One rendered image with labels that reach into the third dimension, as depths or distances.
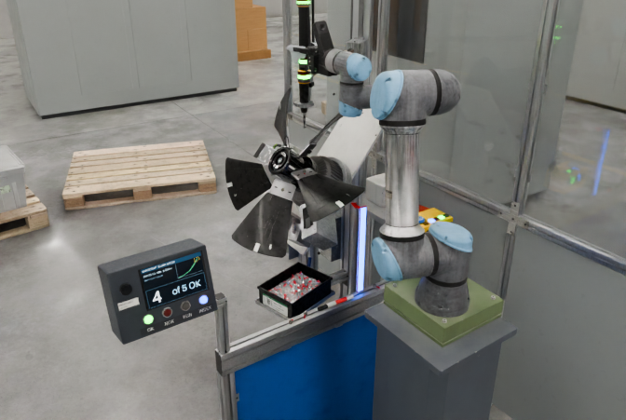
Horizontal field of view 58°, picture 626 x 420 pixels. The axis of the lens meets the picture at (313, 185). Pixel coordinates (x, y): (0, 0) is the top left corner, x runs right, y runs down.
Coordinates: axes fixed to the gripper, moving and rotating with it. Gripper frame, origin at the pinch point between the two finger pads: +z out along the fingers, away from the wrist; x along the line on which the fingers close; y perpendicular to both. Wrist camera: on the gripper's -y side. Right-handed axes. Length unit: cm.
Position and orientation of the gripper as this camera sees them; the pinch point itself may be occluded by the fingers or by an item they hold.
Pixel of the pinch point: (299, 45)
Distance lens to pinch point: 200.6
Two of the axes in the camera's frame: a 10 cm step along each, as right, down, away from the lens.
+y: 0.0, 9.2, 4.0
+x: 8.3, -2.3, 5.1
